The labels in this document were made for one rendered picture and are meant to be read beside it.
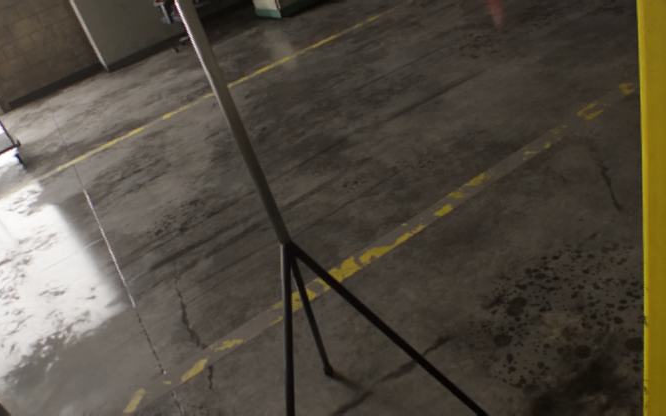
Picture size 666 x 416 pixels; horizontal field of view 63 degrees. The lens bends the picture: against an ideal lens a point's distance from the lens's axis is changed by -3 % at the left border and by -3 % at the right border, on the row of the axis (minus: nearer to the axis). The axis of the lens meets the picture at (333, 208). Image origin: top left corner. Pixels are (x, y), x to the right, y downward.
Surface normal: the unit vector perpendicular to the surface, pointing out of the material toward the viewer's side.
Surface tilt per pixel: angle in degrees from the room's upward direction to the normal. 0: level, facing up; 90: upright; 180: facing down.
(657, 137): 90
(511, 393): 0
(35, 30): 90
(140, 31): 90
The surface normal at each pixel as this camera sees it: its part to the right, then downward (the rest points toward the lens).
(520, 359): -0.29, -0.82
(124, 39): 0.49, 0.31
